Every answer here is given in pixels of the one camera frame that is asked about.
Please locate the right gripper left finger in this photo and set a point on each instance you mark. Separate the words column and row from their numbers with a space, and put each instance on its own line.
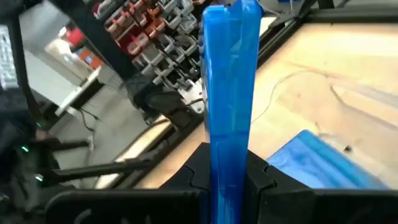
column 124, row 208

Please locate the clear plastic bin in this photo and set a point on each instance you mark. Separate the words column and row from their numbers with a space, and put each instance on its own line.
column 342, row 118

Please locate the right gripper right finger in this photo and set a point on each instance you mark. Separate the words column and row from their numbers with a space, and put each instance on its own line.
column 311, row 208

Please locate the parts bin rack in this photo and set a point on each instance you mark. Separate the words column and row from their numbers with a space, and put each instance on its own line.
column 149, row 34

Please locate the grey metal base plate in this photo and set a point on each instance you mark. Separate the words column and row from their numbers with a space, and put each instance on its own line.
column 192, row 95

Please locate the grey workbench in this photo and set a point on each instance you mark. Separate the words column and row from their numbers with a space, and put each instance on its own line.
column 46, row 81

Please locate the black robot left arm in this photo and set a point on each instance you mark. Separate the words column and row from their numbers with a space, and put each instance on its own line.
column 155, row 99

